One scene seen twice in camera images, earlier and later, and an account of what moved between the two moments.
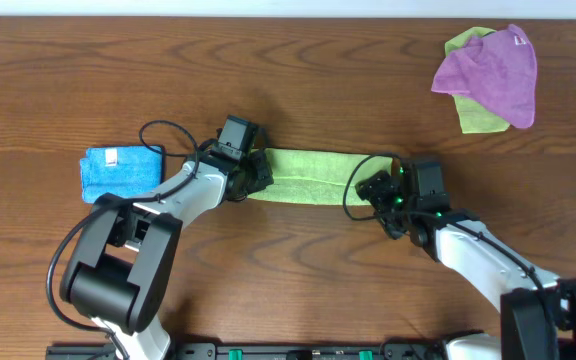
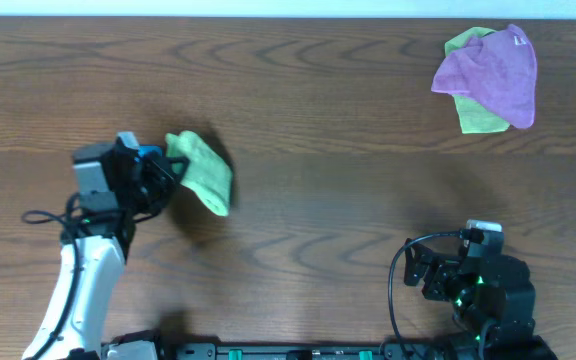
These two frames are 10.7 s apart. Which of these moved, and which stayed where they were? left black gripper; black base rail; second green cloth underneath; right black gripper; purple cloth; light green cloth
Moved: left black gripper; light green cloth; right black gripper
Stayed: black base rail; purple cloth; second green cloth underneath
